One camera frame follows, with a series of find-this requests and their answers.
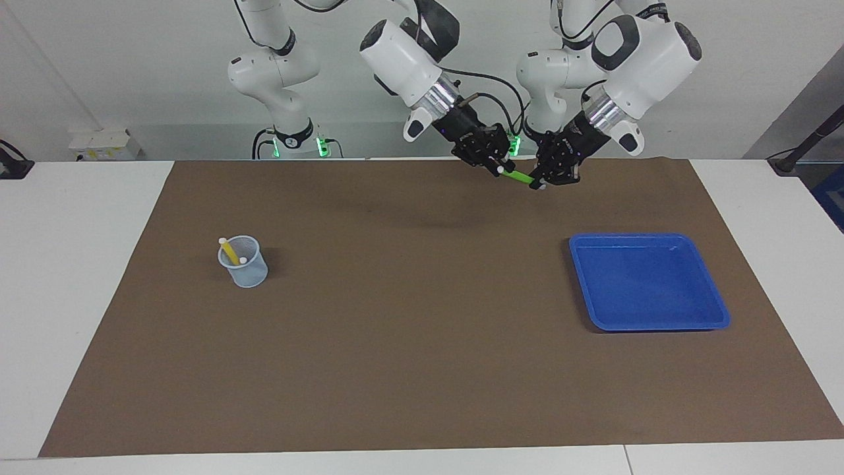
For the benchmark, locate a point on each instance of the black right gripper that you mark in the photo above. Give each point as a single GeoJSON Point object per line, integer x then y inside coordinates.
{"type": "Point", "coordinates": [465, 128]}

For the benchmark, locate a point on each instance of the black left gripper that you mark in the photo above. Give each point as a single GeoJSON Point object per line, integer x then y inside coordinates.
{"type": "Point", "coordinates": [583, 138]}

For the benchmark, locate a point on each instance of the green pen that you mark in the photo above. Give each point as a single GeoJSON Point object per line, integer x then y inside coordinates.
{"type": "Point", "coordinates": [521, 177]}

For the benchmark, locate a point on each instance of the yellow pen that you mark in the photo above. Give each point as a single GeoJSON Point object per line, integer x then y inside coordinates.
{"type": "Point", "coordinates": [230, 252]}

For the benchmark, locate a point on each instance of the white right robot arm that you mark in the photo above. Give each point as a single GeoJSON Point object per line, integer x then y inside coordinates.
{"type": "Point", "coordinates": [402, 63]}

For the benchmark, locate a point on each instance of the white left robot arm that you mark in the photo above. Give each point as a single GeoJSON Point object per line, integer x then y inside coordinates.
{"type": "Point", "coordinates": [646, 66]}

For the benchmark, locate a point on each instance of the blue plastic tray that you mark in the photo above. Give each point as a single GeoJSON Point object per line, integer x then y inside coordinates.
{"type": "Point", "coordinates": [649, 284]}

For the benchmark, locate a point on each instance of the brown table mat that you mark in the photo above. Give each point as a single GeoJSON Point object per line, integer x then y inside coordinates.
{"type": "Point", "coordinates": [422, 343]}

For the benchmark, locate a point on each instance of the black stand pole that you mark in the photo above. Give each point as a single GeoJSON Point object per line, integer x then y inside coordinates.
{"type": "Point", "coordinates": [808, 142]}

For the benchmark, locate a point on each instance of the pale blue mesh cup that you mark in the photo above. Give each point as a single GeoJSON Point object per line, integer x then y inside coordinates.
{"type": "Point", "coordinates": [249, 274]}

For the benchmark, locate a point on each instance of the black clamp mount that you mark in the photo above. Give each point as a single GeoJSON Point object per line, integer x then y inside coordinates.
{"type": "Point", "coordinates": [14, 168]}

